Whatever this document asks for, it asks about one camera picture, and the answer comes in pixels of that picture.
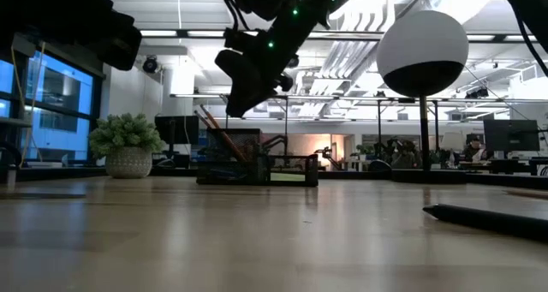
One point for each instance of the thin wooden stick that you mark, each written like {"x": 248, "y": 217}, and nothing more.
{"x": 531, "y": 194}

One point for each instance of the long ceiling light strip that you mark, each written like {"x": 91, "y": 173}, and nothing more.
{"x": 158, "y": 33}
{"x": 514, "y": 38}

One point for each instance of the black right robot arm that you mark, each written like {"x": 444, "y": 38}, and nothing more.
{"x": 531, "y": 9}

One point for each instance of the green sticky note pad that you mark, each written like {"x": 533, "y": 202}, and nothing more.
{"x": 287, "y": 177}

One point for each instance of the black pen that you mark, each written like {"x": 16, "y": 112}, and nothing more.
{"x": 492, "y": 221}

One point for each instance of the orange pencil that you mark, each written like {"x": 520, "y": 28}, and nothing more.
{"x": 202, "y": 120}
{"x": 222, "y": 138}

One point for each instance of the wide dark monitor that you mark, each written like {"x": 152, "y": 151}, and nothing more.
{"x": 511, "y": 135}

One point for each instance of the white globe table lamp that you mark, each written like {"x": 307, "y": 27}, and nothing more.
{"x": 421, "y": 39}

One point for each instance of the person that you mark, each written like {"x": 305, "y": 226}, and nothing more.
{"x": 476, "y": 148}

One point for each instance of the black aluminium table frame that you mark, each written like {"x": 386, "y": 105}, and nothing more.
{"x": 64, "y": 173}

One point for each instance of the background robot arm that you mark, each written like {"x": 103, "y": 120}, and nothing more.
{"x": 276, "y": 143}

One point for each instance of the green potted succulent plant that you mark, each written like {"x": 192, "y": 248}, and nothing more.
{"x": 128, "y": 163}

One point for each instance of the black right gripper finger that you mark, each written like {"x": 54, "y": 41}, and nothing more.
{"x": 248, "y": 95}

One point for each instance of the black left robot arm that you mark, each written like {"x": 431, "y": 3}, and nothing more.
{"x": 64, "y": 18}

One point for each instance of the large blue window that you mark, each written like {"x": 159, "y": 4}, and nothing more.
{"x": 60, "y": 95}

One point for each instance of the black ceiling spotlight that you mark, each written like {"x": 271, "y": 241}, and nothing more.
{"x": 150, "y": 64}

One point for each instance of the black mesh desk organizer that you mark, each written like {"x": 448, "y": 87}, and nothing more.
{"x": 233, "y": 174}

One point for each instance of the dark monitor on stand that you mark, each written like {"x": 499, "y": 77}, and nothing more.
{"x": 176, "y": 129}

